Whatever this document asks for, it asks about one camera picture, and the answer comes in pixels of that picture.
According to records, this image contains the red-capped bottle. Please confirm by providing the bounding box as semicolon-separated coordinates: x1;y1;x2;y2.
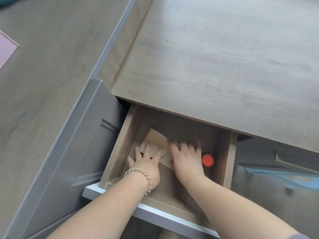
201;153;215;170

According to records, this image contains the round-topped brown cardboard piece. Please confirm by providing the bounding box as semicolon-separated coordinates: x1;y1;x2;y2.
139;128;169;159

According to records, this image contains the grey cabinet door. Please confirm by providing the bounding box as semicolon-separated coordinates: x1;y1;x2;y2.
0;78;125;239

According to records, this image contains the person's left hand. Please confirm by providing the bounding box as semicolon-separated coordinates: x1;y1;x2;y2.
128;142;163;192

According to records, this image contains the person's right forearm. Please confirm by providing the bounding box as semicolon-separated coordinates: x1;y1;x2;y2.
177;172;299;239

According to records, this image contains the beige bead bracelet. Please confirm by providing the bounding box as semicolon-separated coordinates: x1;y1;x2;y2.
124;167;153;196

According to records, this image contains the pink flat board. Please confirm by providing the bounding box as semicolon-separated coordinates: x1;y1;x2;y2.
0;30;20;70

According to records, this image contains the flat brown paper envelope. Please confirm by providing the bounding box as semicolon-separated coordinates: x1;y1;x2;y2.
159;139;181;170

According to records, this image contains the wooden desk drawer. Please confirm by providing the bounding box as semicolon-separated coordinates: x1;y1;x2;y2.
82;104;239;239

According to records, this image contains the light blue plastic object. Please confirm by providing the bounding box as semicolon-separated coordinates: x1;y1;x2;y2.
245;167;319;190

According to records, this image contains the wooden desk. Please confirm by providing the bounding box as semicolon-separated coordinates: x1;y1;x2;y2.
92;0;319;154

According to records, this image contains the person's left forearm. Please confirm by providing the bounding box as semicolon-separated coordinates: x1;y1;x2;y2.
46;172;150;239

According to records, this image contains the person's right hand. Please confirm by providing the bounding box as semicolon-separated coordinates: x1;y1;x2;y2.
168;140;207;183

